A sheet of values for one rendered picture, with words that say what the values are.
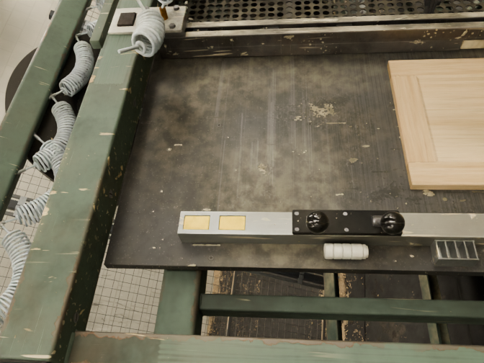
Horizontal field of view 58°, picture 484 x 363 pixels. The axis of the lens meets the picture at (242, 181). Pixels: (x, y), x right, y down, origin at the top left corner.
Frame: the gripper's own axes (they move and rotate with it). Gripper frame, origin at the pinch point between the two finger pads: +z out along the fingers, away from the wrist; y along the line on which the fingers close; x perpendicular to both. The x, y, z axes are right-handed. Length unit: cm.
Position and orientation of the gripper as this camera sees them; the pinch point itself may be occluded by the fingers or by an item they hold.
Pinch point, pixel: (431, 4)
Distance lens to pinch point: 126.8
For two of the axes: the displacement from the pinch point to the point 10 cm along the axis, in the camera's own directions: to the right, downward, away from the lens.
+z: 0.8, 5.5, 8.3
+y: -10.0, 0.0, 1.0
